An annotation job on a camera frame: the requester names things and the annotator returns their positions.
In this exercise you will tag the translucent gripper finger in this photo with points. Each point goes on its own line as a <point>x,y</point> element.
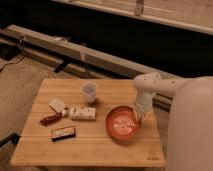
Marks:
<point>140,116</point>

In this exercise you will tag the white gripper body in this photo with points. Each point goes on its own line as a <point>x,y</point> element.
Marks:
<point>143,102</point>

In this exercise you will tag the orange ceramic bowl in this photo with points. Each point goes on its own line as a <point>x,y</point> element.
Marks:
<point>121,123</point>

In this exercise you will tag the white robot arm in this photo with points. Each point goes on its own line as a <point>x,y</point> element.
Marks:
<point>190,127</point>

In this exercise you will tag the white snack box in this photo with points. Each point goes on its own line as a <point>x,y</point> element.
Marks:
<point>86,113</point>

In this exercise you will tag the wooden table top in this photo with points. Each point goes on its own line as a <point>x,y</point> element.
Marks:
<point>91,146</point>

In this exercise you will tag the dark rectangular candy box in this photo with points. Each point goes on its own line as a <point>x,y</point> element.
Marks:
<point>63,133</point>

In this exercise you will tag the red brown snack bar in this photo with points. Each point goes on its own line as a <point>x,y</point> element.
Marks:
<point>50,119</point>

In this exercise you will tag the long grey metal beam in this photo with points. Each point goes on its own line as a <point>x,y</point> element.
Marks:
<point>74,51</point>

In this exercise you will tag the black bracket at table leg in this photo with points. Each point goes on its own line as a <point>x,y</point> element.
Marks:
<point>13,138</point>

